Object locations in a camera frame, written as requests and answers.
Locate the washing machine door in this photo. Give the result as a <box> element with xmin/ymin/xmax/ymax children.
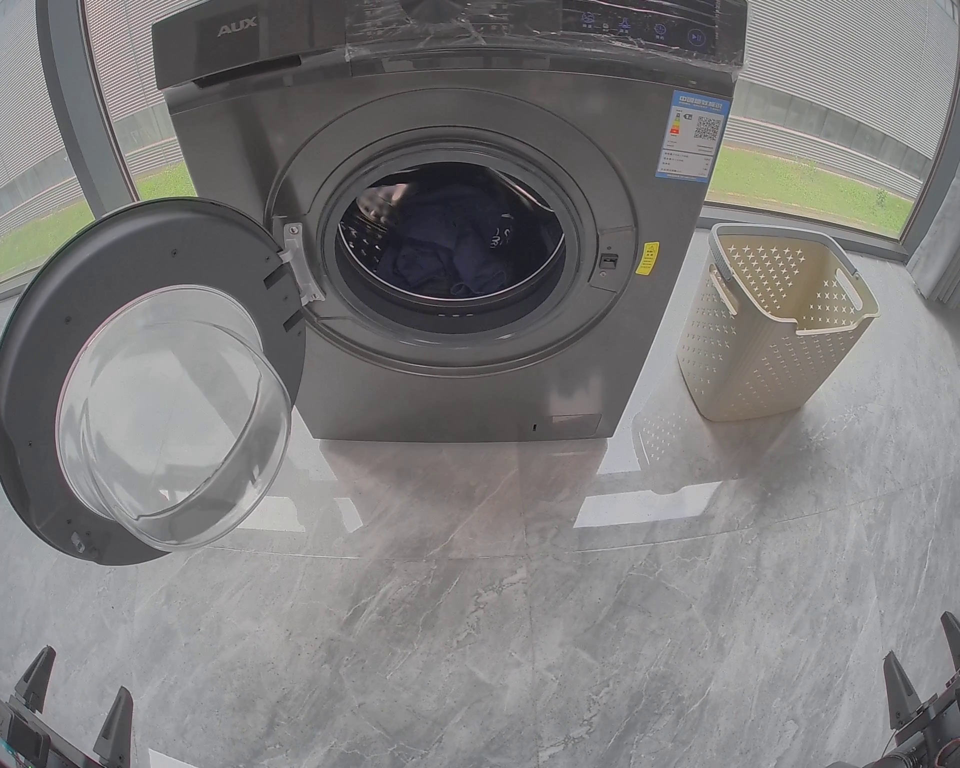
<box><xmin>0</xmin><ymin>198</ymin><xmax>326</xmax><ymax>566</ymax></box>

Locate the grey washing machine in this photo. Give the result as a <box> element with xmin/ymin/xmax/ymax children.
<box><xmin>151</xmin><ymin>0</ymin><xmax>752</xmax><ymax>444</ymax></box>

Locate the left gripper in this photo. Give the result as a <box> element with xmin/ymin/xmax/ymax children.
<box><xmin>0</xmin><ymin>645</ymin><xmax>135</xmax><ymax>768</ymax></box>

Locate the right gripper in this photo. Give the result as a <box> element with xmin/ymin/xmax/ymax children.
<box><xmin>882</xmin><ymin>610</ymin><xmax>960</xmax><ymax>768</ymax></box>

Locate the cream laundry basket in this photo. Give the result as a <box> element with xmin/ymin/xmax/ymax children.
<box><xmin>675</xmin><ymin>222</ymin><xmax>881</xmax><ymax>422</ymax></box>

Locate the window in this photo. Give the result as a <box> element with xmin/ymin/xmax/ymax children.
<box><xmin>0</xmin><ymin>0</ymin><xmax>960</xmax><ymax>303</ymax></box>

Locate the white curtain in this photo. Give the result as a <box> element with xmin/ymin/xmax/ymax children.
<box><xmin>905</xmin><ymin>202</ymin><xmax>960</xmax><ymax>307</ymax></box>

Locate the heap of dark clothes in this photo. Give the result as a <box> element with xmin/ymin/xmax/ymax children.
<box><xmin>357</xmin><ymin>175</ymin><xmax>561</xmax><ymax>298</ymax></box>

